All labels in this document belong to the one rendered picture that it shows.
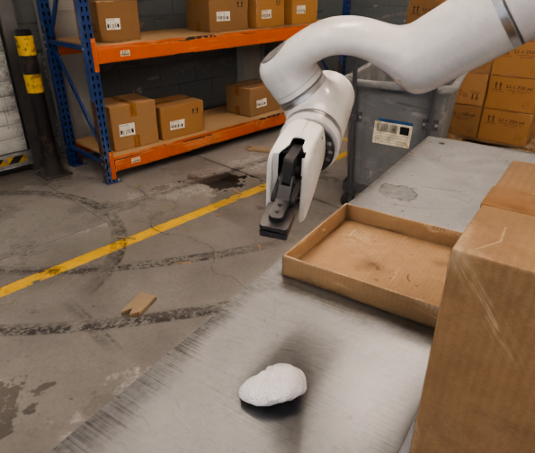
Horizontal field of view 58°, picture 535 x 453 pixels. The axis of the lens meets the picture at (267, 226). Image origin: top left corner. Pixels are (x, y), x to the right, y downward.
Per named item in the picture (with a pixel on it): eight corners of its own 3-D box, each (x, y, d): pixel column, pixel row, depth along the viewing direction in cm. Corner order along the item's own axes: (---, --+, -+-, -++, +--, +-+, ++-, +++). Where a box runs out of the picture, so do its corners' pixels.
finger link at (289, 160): (298, 145, 60) (289, 189, 60) (289, 133, 52) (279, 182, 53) (307, 146, 60) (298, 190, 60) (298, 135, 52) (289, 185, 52)
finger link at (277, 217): (274, 192, 57) (258, 229, 52) (275, 170, 54) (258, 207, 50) (300, 198, 56) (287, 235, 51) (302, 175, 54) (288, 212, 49)
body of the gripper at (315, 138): (280, 170, 69) (257, 219, 61) (282, 105, 62) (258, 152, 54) (332, 180, 67) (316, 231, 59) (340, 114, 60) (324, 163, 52)
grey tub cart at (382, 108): (363, 166, 368) (376, 33, 324) (449, 180, 345) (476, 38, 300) (325, 212, 297) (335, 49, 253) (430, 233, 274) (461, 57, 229)
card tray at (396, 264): (490, 258, 90) (494, 240, 88) (455, 335, 71) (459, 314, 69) (343, 219, 105) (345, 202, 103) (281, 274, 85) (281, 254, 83)
